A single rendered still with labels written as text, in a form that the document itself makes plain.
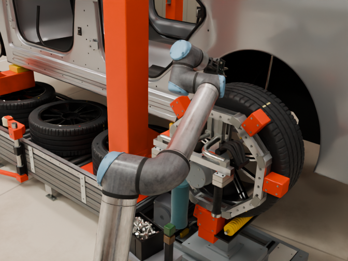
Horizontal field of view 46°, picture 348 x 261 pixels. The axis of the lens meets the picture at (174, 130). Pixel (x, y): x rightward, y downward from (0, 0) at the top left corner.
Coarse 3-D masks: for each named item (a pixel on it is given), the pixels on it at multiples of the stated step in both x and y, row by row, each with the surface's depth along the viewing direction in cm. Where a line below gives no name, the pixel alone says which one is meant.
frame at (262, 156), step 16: (224, 112) 185; (176, 128) 205; (240, 128) 182; (256, 144) 179; (256, 160) 180; (256, 176) 183; (192, 192) 213; (256, 192) 185; (208, 208) 208; (224, 208) 206; (240, 208) 194
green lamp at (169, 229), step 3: (165, 225) 184; (168, 225) 184; (171, 225) 184; (174, 225) 184; (165, 228) 183; (168, 228) 182; (171, 228) 182; (174, 228) 184; (165, 231) 184; (168, 231) 182; (171, 231) 183; (174, 231) 184; (168, 234) 183; (171, 234) 183
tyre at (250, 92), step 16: (224, 96) 191; (240, 96) 188; (256, 96) 192; (272, 96) 197; (240, 112) 188; (272, 112) 187; (288, 112) 194; (272, 128) 181; (288, 128) 189; (272, 144) 182; (288, 144) 186; (272, 160) 185; (288, 160) 185; (288, 176) 188; (256, 208) 199
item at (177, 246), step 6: (186, 228) 258; (192, 228) 262; (180, 234) 254; (186, 234) 257; (192, 234) 258; (180, 240) 249; (174, 246) 247; (180, 246) 244; (180, 252) 243; (186, 258) 235; (192, 258) 239; (264, 258) 237
